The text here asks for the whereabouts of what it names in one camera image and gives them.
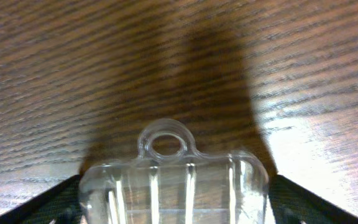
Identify clear case of screwdrivers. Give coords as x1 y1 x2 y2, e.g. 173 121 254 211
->
79 119 269 223

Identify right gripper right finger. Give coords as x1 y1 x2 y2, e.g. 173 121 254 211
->
268 175 358 224

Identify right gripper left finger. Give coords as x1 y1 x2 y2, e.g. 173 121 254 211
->
0 175 83 224

